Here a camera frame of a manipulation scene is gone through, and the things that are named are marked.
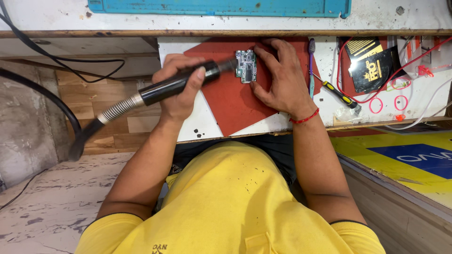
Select person's right hand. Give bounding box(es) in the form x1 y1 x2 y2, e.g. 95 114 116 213
249 38 320 122

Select red rubber mat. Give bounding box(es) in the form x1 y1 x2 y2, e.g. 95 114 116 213
183 37 322 137

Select green circuit board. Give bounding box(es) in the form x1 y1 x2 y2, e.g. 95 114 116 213
235 50 257 84

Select thick black hose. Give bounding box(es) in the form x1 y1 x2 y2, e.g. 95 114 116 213
0 67 105 162

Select red thread bracelet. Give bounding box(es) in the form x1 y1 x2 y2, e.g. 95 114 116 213
289 107 320 125

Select white pull-out tray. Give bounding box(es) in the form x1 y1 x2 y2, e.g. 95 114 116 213
157 35 452 144

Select small black gold packet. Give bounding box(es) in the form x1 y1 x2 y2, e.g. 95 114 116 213
344 36 384 63

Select dark trousers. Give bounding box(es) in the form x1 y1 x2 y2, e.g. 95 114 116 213
171 133 298 185

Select black hot air wand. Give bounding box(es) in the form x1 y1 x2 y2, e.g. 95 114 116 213
97 58 238 125

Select large black gold packet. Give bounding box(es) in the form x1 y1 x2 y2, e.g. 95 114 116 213
348 46 407 94

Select yellow black screwdriver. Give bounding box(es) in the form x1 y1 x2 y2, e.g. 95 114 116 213
312 73 362 113

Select person's left hand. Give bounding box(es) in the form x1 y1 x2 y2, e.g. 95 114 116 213
152 54 207 123

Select yellow blue sign board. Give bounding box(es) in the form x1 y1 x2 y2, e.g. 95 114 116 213
330 128 452 213

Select clear plastic bag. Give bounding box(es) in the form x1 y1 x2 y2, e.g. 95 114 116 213
333 105 361 125

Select blue work mat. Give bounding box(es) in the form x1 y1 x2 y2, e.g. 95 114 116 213
88 0 352 19

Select purple toothbrush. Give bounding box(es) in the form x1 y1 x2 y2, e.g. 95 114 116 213
308 38 316 99

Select thin black cable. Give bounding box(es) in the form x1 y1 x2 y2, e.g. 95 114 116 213
0 0 126 84

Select red wire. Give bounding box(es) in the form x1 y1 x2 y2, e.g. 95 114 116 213
336 35 452 104

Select pink rubber band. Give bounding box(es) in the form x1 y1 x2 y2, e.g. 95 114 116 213
369 97 384 114
390 77 412 91
394 95 409 111

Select yellow polo shirt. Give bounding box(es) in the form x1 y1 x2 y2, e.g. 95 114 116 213
74 141 386 254

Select white cable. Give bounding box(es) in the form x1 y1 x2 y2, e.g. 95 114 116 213
384 78 452 131

